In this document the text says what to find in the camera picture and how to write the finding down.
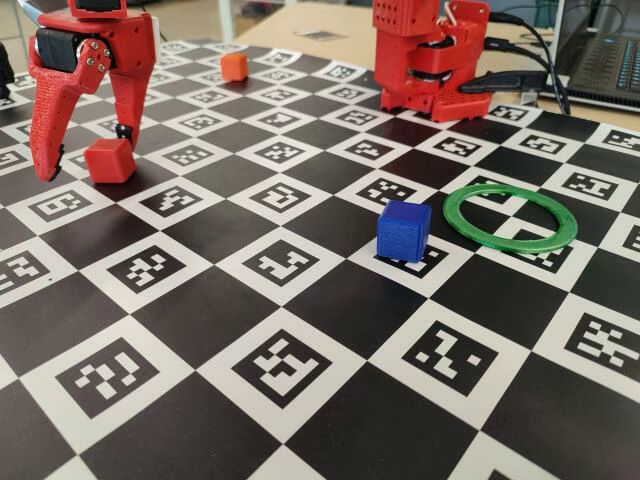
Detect red gripper black motor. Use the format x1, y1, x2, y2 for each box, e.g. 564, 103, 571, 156
28, 10, 158, 183

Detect red cube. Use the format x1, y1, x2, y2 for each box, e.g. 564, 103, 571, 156
83, 138, 137, 185

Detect blue cube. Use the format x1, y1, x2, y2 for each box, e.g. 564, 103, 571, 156
375, 199, 433, 264

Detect red perforated robot base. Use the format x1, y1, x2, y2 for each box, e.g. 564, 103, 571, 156
379, 87, 494, 124

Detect orange cube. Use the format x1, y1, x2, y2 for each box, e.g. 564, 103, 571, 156
219, 52, 250, 83

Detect black stand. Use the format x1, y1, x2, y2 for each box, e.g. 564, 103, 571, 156
0, 42, 16, 100

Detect grey metal chair legs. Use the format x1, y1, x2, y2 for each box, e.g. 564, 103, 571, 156
9, 0, 41, 57

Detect white table leg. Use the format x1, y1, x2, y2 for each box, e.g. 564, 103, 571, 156
218, 0, 237, 45

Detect black white marker checkerboard mat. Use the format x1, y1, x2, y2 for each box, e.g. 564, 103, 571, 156
0, 39, 640, 480

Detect black power plug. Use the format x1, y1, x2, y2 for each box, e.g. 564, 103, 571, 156
458, 69, 547, 96

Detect white adapter box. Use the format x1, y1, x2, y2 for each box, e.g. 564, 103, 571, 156
519, 74, 571, 107

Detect dark grey laptop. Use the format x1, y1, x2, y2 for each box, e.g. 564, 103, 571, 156
542, 0, 640, 112

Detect green plastic ring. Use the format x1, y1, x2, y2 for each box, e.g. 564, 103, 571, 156
442, 183, 579, 254

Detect black cable with plug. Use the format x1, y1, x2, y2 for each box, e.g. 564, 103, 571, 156
484, 37, 561, 101

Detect thick black cable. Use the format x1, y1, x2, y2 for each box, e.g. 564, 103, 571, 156
488, 12, 572, 116

